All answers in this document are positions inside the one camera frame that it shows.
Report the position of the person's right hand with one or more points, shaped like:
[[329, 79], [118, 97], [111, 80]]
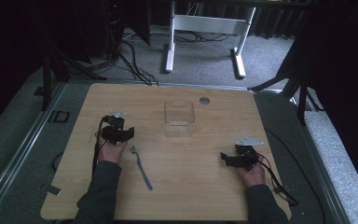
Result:
[[254, 176]]

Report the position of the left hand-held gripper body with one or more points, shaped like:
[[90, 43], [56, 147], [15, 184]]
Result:
[[113, 122]]

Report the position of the clear plastic container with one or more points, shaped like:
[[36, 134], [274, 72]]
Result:
[[179, 119]]

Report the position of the dark tape strip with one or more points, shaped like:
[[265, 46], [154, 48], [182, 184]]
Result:
[[52, 189]]

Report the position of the black metal stand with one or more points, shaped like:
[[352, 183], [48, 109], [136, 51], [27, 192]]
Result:
[[301, 93], [47, 81]]

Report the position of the person's left hand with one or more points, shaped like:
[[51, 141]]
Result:
[[112, 151]]

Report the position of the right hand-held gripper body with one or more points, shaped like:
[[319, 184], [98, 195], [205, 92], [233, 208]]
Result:
[[247, 153]]

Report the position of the white desk frame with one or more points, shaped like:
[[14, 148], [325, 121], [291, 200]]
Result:
[[205, 25]]

